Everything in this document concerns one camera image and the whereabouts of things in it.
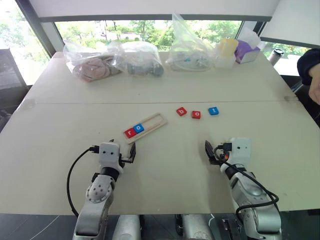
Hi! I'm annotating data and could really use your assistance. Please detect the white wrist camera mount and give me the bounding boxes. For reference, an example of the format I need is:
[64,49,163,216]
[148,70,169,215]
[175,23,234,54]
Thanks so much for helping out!
[98,142,124,176]
[228,136,252,167]

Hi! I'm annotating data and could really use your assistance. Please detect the silver rounded robot leg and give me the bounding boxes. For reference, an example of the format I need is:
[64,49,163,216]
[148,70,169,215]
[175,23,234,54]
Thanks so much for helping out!
[114,214,142,240]
[181,213,214,240]

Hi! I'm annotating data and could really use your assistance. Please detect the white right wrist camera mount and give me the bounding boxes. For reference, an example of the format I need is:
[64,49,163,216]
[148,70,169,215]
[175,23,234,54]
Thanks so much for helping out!
[228,136,252,167]

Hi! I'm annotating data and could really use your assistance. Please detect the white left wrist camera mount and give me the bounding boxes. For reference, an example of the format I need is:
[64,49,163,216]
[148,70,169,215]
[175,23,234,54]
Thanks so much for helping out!
[98,142,124,176]

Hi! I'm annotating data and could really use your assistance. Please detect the white translucent plastic container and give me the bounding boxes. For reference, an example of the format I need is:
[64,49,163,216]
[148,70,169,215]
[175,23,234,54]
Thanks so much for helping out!
[214,53,236,69]

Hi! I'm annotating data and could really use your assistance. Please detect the narrow white roller blind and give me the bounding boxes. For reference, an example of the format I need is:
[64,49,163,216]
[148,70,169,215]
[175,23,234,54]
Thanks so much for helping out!
[259,0,320,49]

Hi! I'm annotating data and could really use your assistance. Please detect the plastic bag of grey items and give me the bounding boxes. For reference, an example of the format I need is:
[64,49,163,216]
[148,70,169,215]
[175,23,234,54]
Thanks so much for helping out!
[112,41,166,79]

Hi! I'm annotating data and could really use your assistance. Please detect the blue letter tile t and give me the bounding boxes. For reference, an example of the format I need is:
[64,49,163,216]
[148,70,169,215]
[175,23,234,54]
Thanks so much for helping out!
[207,106,221,117]

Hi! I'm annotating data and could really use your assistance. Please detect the black mesh chair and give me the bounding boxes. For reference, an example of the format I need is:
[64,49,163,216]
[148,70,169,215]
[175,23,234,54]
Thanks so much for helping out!
[0,48,26,89]

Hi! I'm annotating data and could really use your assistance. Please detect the blue letter tile o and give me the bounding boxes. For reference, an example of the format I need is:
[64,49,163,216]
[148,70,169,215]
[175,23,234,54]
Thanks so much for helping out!
[132,123,146,135]

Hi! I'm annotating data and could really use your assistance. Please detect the wooden letter tray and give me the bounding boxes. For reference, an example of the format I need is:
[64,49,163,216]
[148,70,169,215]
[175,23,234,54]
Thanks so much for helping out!
[123,112,168,145]

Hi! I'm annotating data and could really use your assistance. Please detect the purple tissue box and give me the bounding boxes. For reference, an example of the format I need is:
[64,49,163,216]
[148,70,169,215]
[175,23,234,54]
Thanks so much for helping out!
[234,26,266,64]

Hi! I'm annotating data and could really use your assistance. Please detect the plastic bag of pink items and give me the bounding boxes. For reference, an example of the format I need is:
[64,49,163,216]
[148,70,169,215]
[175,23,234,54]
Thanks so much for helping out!
[62,39,125,82]

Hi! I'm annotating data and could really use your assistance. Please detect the wide white roller blind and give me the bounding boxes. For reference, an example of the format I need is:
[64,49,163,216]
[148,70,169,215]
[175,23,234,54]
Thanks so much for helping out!
[28,0,280,23]

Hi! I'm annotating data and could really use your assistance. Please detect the red letter tile b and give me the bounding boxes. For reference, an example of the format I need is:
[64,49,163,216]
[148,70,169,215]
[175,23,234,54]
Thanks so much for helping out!
[175,106,188,118]

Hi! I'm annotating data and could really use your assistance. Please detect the yellow plastic cup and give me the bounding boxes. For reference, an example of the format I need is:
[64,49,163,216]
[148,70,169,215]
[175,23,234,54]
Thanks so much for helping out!
[218,37,239,59]

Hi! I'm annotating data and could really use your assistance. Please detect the tall clear plastic bag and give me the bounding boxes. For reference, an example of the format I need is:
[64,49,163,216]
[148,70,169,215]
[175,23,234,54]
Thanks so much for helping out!
[165,12,216,73]

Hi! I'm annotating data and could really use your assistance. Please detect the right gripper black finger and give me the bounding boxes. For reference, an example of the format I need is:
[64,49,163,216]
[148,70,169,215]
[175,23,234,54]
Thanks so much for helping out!
[204,140,214,161]

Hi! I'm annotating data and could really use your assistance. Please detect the dark travel tumbler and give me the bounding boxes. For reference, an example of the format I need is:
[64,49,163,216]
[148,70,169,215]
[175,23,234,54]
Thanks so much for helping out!
[268,48,286,67]

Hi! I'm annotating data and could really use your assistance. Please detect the person's bare hand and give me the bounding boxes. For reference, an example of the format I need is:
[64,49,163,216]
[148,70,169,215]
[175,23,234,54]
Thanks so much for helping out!
[308,79,320,105]

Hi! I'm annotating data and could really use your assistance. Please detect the red letter tile r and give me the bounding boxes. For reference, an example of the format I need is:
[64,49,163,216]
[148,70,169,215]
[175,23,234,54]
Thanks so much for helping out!
[124,127,137,139]

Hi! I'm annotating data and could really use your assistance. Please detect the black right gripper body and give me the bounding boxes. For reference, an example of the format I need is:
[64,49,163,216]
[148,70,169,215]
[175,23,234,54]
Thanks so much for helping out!
[209,147,231,166]

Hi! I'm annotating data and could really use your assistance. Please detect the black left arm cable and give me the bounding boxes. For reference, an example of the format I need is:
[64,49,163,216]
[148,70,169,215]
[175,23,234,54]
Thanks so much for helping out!
[66,145,101,218]

